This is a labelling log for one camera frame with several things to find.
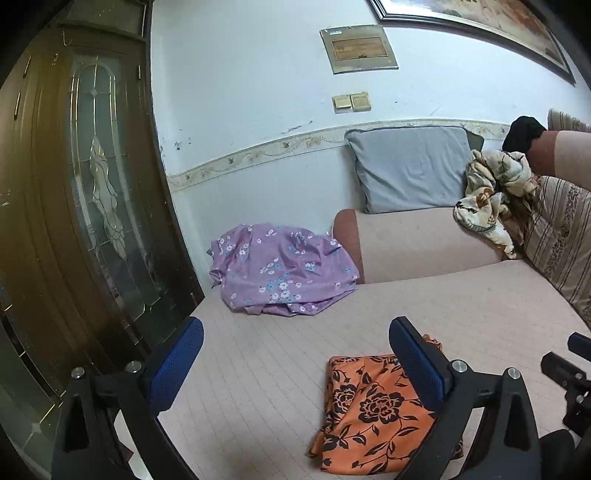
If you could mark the black cloth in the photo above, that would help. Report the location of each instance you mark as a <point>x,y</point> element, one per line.
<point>524,134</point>

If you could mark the cream floral cloth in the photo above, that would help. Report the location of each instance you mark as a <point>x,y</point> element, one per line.
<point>489,203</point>

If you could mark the grey pillow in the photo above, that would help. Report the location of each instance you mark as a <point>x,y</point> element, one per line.
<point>411,170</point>

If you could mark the dark olive pillow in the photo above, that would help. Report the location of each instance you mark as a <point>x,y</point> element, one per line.
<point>476,141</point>

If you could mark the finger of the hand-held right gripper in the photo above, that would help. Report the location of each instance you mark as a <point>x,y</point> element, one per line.
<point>581,342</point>
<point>561,369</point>

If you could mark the wooden stained glass door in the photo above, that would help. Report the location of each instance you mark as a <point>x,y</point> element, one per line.
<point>69,207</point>

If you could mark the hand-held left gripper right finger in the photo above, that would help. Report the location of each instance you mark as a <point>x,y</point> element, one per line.
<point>420,364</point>

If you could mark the purple floral cloth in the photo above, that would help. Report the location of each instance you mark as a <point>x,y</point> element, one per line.
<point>277,272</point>

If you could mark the striped beige cushion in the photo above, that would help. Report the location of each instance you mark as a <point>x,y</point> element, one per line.
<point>568,122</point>
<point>561,240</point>

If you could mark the orange black floral blouse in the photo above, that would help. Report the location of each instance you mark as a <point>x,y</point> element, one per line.
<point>364,415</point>

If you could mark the gold light switch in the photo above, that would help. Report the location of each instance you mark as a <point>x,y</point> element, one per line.
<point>360,101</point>
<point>342,104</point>

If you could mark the large framed painting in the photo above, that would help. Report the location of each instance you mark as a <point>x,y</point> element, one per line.
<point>485,23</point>

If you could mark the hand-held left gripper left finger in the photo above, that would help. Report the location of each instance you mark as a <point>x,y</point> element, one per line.
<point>178,364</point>

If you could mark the pink bolster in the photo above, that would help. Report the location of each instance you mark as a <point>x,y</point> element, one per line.
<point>563,157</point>

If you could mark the small framed picture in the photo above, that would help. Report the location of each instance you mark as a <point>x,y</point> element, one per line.
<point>359,48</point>

